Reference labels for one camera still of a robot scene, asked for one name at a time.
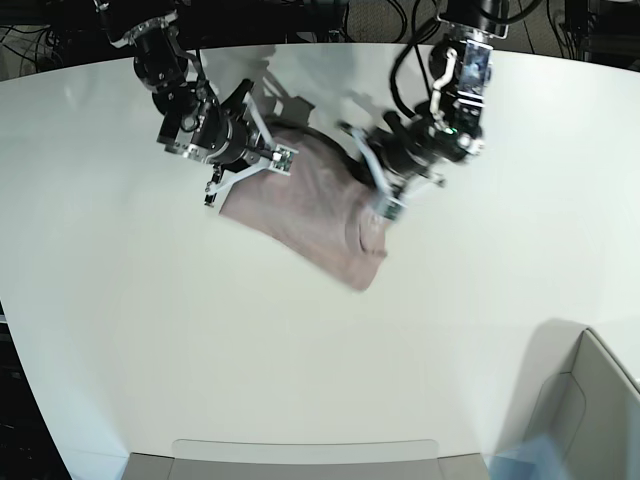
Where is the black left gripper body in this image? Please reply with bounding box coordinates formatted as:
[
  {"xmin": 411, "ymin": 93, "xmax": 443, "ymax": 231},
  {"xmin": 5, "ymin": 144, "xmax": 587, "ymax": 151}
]
[{"xmin": 349, "ymin": 110, "xmax": 447, "ymax": 193}]

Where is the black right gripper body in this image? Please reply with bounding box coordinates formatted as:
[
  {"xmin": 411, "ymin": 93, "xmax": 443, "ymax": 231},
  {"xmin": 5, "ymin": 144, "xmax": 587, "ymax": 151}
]
[{"xmin": 189, "ymin": 79, "xmax": 277, "ymax": 170}]

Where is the mauve pink T-shirt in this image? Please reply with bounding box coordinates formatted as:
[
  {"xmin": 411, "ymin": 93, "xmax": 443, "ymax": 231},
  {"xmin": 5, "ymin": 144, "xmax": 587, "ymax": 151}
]
[{"xmin": 220, "ymin": 121, "xmax": 390, "ymax": 291}]

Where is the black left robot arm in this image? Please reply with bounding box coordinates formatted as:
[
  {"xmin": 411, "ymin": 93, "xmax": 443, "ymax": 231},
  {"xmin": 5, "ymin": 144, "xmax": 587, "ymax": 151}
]
[{"xmin": 364, "ymin": 1, "xmax": 509, "ymax": 195}]

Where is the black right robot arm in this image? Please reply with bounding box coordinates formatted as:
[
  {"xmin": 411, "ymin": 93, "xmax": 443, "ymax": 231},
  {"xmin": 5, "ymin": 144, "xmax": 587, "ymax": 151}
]
[{"xmin": 94, "ymin": 1, "xmax": 285, "ymax": 165}]

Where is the grey box right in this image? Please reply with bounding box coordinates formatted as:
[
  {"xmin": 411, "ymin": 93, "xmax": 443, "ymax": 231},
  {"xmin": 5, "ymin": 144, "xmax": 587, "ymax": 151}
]
[{"xmin": 525, "ymin": 329, "xmax": 639, "ymax": 479}]

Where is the blue translucent object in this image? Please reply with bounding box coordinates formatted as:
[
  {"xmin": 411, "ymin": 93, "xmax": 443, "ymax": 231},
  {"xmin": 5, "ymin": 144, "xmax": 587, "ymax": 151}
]
[{"xmin": 485, "ymin": 434, "xmax": 572, "ymax": 480}]

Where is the white camera bracket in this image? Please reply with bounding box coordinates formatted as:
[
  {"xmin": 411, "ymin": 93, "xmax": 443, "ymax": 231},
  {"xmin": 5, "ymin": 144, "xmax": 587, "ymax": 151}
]
[
  {"xmin": 204, "ymin": 92, "xmax": 299, "ymax": 207},
  {"xmin": 338, "ymin": 121, "xmax": 446, "ymax": 222}
]

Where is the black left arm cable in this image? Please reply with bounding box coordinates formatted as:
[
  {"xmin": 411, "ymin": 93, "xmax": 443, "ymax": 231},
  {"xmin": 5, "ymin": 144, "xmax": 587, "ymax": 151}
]
[{"xmin": 390, "ymin": 0, "xmax": 451, "ymax": 121}]

